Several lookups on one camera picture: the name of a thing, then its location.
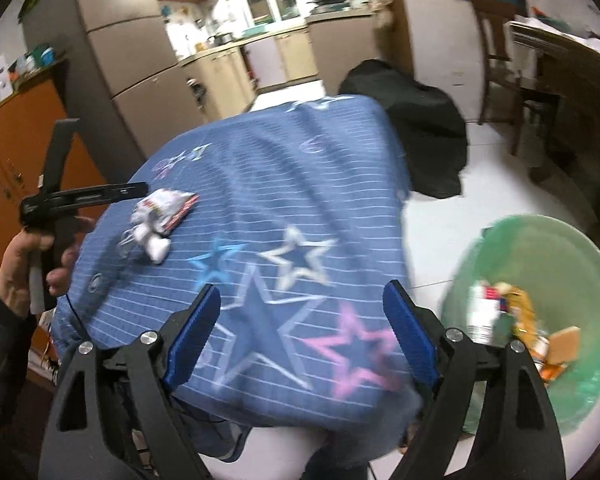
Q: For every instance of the kitchen counter cabinets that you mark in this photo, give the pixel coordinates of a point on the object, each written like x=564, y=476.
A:
x=325, y=47

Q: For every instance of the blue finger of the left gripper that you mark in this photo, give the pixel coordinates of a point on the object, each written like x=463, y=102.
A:
x=104, y=194

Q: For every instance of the dark wooden dining table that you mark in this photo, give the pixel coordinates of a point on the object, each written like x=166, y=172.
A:
x=569, y=69

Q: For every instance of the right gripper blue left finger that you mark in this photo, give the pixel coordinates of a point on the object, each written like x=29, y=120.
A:
x=185, y=334

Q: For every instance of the yellow snack box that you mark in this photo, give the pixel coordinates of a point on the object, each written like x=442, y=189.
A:
x=519, y=306

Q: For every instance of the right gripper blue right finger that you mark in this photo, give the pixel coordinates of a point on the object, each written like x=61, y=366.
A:
x=418, y=349

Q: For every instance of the orange wooden cabinet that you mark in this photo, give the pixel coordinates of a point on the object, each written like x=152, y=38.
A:
x=27, y=119

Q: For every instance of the green lined trash bucket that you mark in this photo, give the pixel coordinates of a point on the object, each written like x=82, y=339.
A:
x=549, y=273

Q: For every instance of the blue star-patterned tablecloth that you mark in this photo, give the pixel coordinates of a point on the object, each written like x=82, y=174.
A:
x=298, y=224

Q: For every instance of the person's left hand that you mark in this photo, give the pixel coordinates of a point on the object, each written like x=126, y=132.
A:
x=15, y=269

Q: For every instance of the person's left forearm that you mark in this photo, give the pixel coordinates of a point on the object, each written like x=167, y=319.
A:
x=15, y=338

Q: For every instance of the yellow sponge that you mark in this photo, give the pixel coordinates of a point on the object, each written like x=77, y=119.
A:
x=564, y=346

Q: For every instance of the grey refrigerator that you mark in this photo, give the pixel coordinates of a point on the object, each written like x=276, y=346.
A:
x=122, y=78

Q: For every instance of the black bag on floor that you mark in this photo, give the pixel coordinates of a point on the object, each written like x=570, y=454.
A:
x=430, y=127

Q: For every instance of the dark wooden chair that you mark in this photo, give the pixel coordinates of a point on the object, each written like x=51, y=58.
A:
x=498, y=68

